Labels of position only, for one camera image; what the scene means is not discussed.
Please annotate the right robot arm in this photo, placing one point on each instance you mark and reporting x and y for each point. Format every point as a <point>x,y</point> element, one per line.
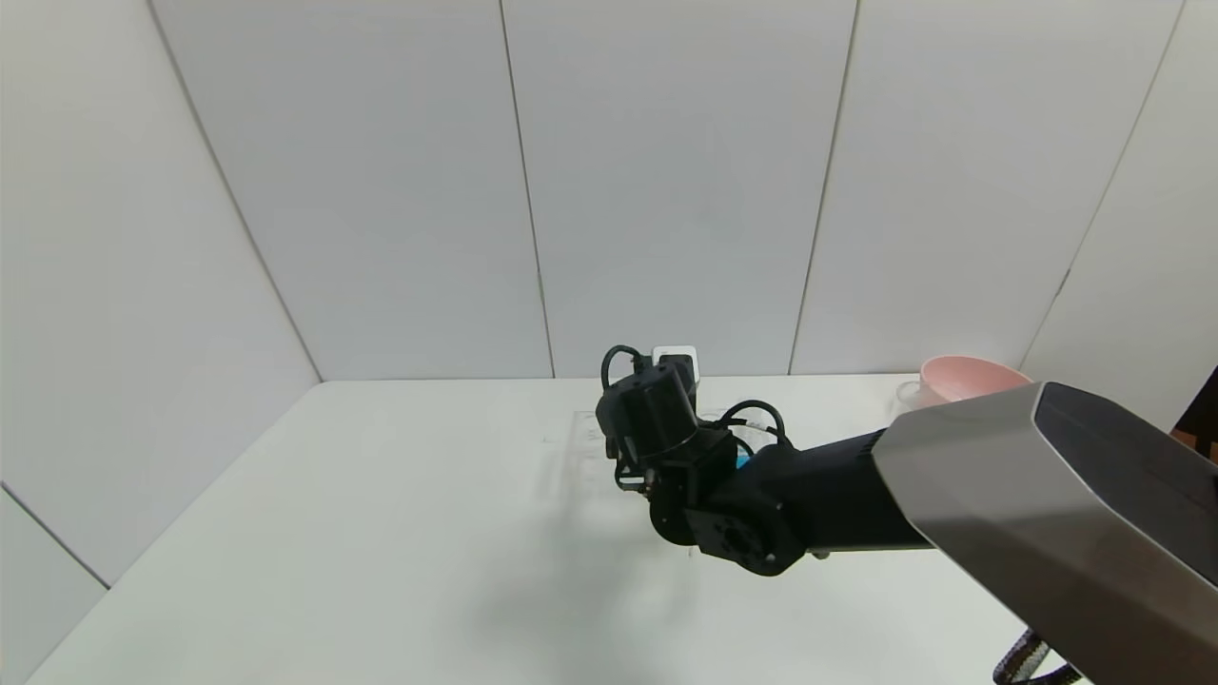
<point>999,495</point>

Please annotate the dark furniture beside table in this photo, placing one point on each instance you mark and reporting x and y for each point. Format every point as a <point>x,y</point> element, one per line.
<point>1204,419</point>

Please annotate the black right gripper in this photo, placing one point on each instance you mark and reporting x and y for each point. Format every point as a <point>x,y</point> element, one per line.
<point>676,466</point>

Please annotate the clear glass beaker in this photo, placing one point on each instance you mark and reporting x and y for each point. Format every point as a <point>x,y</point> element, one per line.
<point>913,400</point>

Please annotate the black and white wrist camera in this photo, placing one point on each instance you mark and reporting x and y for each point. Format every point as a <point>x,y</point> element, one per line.
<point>677,356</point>

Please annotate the pink plastic bowl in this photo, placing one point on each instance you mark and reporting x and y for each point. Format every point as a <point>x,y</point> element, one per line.
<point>971,376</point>

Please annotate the clear plastic test tube rack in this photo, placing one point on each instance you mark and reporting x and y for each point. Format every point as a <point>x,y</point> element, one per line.
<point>588,447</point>

